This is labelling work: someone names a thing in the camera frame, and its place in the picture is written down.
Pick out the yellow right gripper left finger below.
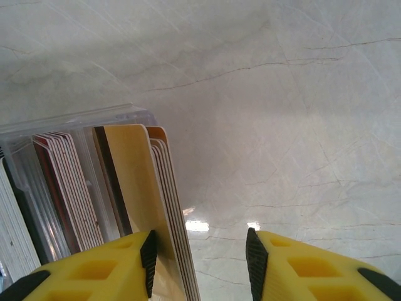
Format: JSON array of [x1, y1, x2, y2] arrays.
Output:
[[0, 230, 157, 301]]

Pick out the red card stack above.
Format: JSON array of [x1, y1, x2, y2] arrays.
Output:
[[32, 132, 106, 255]]

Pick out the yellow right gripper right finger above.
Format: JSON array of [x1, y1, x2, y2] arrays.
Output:
[[246, 227, 401, 301]]

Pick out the white-edged silver card stack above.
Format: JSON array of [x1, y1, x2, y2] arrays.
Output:
[[0, 156, 41, 283]]

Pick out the clear acrylic card box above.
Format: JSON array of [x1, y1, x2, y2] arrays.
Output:
[[0, 103, 157, 283]]

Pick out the gold card with dark stripe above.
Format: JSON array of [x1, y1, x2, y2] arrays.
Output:
[[92, 124, 189, 301]]

